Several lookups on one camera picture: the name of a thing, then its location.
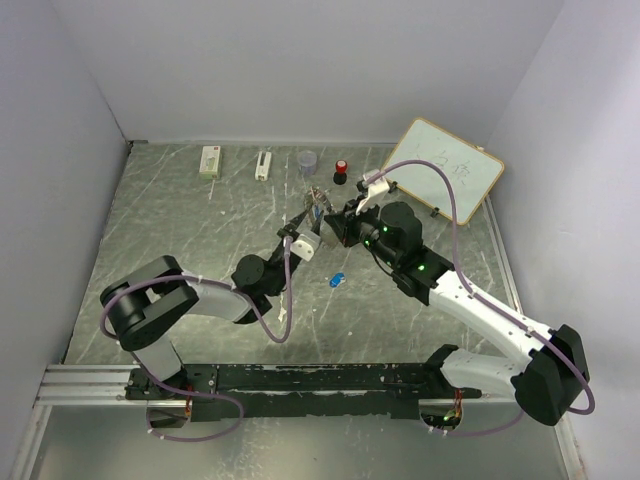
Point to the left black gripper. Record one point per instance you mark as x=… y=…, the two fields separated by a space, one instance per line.
x=293 y=224

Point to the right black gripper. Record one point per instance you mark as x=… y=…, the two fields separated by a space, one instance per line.
x=345 y=223

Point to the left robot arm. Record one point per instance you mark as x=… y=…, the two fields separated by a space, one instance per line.
x=140 y=309

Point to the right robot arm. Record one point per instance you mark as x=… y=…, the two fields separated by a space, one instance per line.
x=543 y=369

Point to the clear cup of paperclips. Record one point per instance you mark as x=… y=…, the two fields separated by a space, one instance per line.
x=307 y=162

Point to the white stapler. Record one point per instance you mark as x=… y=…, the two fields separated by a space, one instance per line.
x=263 y=164

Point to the green white staple box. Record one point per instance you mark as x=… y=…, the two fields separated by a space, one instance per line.
x=210 y=161

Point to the yellow framed whiteboard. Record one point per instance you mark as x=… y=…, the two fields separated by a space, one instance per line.
x=457 y=178

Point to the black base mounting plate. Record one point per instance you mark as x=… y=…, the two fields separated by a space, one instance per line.
x=211 y=392

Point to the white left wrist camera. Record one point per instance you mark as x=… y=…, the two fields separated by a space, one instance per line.
x=306 y=245

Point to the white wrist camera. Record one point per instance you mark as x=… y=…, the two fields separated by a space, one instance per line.
x=306 y=245
x=373 y=188

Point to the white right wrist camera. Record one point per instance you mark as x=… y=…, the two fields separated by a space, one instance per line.
x=373 y=188

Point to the aluminium rail frame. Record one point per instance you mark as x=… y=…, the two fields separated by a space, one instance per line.
x=83 y=427

